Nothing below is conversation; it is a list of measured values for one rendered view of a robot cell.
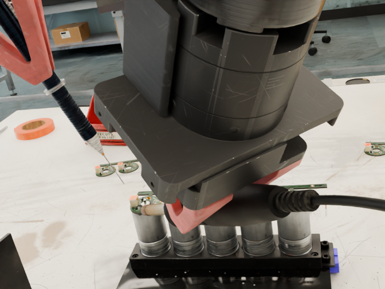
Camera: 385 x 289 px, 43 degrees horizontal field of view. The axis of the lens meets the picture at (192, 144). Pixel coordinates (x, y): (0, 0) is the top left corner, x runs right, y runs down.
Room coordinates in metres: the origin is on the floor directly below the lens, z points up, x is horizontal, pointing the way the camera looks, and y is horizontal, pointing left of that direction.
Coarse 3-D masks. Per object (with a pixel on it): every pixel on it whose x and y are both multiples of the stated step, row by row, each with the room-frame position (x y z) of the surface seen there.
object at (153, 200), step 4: (148, 196) 0.34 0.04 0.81; (152, 196) 0.34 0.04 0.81; (140, 200) 0.34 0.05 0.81; (148, 200) 0.34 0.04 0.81; (152, 200) 0.34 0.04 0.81; (156, 200) 0.34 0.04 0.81; (140, 204) 0.33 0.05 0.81; (132, 208) 0.33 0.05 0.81; (136, 208) 0.33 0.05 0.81; (140, 208) 0.33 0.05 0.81; (132, 212) 0.33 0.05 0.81; (136, 212) 0.32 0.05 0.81; (140, 212) 0.32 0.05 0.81
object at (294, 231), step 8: (288, 216) 0.29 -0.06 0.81; (296, 216) 0.29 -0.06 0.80; (304, 216) 0.29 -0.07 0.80; (280, 224) 0.30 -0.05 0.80; (288, 224) 0.29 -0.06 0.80; (296, 224) 0.29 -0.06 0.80; (304, 224) 0.29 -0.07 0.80; (280, 232) 0.30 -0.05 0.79; (288, 232) 0.29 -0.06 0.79; (296, 232) 0.29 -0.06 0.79; (304, 232) 0.29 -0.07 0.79; (280, 240) 0.30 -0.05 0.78; (288, 240) 0.29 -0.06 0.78; (296, 240) 0.29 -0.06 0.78; (304, 240) 0.29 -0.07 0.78; (280, 248) 0.30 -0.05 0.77; (288, 248) 0.29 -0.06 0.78; (296, 248) 0.29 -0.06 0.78; (304, 248) 0.29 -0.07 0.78
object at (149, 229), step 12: (144, 204) 0.33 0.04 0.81; (132, 216) 0.33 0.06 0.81; (144, 216) 0.32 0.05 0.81; (156, 216) 0.32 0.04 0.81; (144, 228) 0.32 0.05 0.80; (156, 228) 0.32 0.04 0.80; (144, 240) 0.32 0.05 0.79; (156, 240) 0.32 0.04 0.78; (168, 240) 0.33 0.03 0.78; (144, 252) 0.32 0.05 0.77; (156, 252) 0.32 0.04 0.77
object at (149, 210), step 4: (148, 204) 0.31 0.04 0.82; (152, 204) 0.30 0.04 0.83; (156, 204) 0.30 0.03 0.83; (160, 204) 0.29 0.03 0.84; (144, 208) 0.31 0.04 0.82; (148, 208) 0.30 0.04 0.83; (152, 208) 0.30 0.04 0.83; (156, 208) 0.29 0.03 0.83; (160, 208) 0.28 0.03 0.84; (144, 212) 0.31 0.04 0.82; (148, 212) 0.30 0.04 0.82; (152, 212) 0.30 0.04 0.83; (156, 212) 0.29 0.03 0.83; (160, 212) 0.28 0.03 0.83
